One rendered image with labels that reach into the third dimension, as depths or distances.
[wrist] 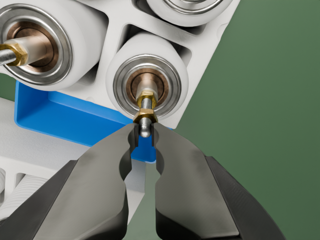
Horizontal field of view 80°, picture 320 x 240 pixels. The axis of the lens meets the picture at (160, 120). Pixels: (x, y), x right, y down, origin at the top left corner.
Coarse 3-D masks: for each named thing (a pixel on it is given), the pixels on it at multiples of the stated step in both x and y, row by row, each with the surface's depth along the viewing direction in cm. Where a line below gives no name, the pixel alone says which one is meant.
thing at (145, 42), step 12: (132, 36) 31; (144, 36) 25; (156, 36) 26; (132, 48) 20; (144, 48) 20; (156, 48) 20; (168, 48) 20; (120, 60) 20; (168, 60) 20; (180, 60) 21; (108, 72) 21; (180, 72) 21; (108, 84) 21; (180, 96) 22; (120, 108) 22
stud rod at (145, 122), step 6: (144, 102) 17; (150, 102) 17; (144, 108) 16; (150, 108) 16; (144, 120) 14; (150, 120) 14; (144, 126) 13; (150, 126) 14; (144, 132) 14; (150, 132) 14
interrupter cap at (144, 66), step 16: (128, 64) 20; (144, 64) 20; (160, 64) 20; (128, 80) 21; (160, 80) 21; (176, 80) 21; (128, 96) 22; (160, 96) 22; (176, 96) 22; (128, 112) 22; (160, 112) 23
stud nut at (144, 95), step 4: (144, 92) 18; (148, 92) 18; (152, 92) 18; (140, 96) 18; (144, 96) 18; (148, 96) 18; (152, 96) 18; (140, 100) 18; (152, 100) 18; (156, 100) 18; (140, 104) 18; (152, 104) 18; (156, 104) 18; (140, 108) 18; (152, 108) 18
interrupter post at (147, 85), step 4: (144, 80) 20; (148, 80) 20; (152, 80) 21; (140, 84) 20; (144, 84) 19; (148, 84) 19; (152, 84) 20; (140, 88) 19; (144, 88) 18; (148, 88) 18; (152, 88) 19; (156, 88) 20; (140, 92) 18; (156, 92) 19; (136, 96) 19; (156, 96) 19; (136, 100) 19
